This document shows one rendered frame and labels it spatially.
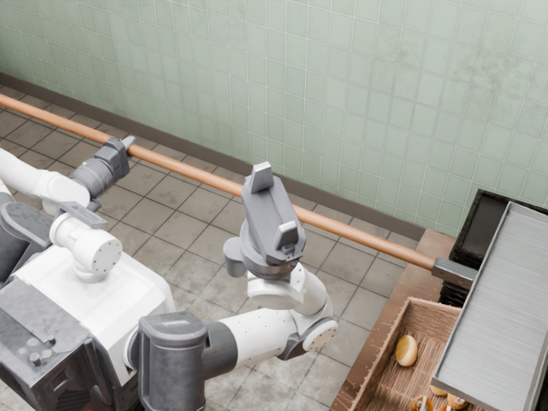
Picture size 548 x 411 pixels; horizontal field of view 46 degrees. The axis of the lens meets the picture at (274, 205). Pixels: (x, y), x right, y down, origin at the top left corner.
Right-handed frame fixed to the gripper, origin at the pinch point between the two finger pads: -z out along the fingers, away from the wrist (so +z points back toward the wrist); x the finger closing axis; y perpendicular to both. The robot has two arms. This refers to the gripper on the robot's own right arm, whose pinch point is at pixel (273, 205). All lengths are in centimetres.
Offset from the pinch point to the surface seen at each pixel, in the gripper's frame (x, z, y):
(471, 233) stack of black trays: 10, 103, 70
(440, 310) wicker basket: -6, 112, 54
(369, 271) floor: 33, 210, 67
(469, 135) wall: 58, 154, 113
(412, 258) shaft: 1, 62, 35
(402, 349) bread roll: -12, 119, 40
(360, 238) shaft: 10, 65, 27
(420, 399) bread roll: -27, 112, 37
